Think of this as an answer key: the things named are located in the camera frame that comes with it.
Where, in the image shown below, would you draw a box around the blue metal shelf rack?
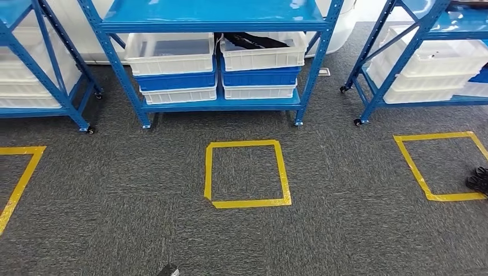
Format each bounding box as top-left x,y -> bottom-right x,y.
0,0 -> 104,135
76,0 -> 346,129
339,0 -> 488,127

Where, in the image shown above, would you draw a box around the yellow floor tape square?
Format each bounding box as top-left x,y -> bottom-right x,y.
203,139 -> 293,210

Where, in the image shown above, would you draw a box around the black robot leg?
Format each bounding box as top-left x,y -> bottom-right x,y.
464,166 -> 488,197

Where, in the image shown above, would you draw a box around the black strap parts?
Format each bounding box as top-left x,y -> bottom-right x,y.
222,32 -> 291,51

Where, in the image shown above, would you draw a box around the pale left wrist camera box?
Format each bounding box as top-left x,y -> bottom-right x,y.
155,263 -> 181,276

